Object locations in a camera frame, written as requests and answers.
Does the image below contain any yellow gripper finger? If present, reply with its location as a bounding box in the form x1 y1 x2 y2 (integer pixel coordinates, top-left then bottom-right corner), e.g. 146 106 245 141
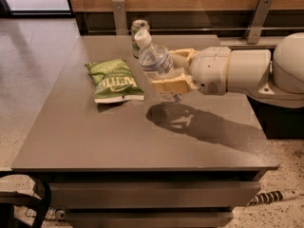
169 48 199 65
151 74 199 94

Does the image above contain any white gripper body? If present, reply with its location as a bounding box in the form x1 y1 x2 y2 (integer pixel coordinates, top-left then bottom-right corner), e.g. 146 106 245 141
190 47 232 95

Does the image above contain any blue plastic water bottle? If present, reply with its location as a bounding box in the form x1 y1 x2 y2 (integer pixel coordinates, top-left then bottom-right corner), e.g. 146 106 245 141
134 28 184 104

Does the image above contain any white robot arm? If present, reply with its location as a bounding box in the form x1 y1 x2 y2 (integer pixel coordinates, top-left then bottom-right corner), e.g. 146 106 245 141
152 32 304 108

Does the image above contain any white green soda can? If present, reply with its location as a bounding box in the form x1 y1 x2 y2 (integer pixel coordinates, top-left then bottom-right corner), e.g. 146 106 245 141
130 19 151 59

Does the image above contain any green chip bag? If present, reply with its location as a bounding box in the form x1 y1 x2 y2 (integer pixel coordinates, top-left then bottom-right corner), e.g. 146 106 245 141
85 59 144 104

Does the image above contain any grey table with drawers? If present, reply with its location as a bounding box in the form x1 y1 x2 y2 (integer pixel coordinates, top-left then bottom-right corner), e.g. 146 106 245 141
12 36 278 228

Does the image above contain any black chair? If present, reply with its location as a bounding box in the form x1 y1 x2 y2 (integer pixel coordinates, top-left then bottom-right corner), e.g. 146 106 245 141
0 176 51 228

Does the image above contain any right metal bracket post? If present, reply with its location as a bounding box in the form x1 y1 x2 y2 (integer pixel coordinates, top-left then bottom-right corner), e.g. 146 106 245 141
244 0 274 45

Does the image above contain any metal bracket post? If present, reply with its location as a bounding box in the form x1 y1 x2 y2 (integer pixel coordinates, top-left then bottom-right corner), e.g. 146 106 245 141
112 0 128 35
244 0 274 45

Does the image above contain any left metal bracket post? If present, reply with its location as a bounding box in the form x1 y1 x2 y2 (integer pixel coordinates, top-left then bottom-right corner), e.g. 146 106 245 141
112 0 128 35

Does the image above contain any horizontal metal rail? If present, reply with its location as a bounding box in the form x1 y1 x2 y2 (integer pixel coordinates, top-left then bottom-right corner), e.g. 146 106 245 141
87 27 304 34

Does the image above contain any striped black white cable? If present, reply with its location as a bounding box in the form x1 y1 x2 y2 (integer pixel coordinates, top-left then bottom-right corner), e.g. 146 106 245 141
246 188 301 207

